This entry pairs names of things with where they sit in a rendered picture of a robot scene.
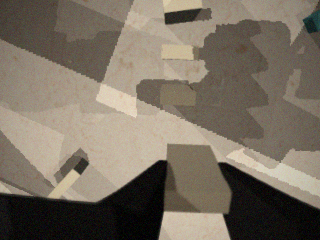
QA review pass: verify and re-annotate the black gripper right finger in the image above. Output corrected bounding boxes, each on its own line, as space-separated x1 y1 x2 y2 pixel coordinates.
218 162 320 240

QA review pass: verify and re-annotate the beige rectangular block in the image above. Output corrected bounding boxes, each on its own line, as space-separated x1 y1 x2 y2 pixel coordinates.
46 158 89 199
163 0 202 25
160 84 196 106
164 144 232 214
161 44 199 60

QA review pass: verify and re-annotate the teal flat bar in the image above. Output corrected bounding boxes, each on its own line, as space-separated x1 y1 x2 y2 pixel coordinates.
303 9 320 34

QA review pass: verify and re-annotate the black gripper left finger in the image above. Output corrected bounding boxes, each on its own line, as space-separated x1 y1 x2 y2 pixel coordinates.
0 160 167 240

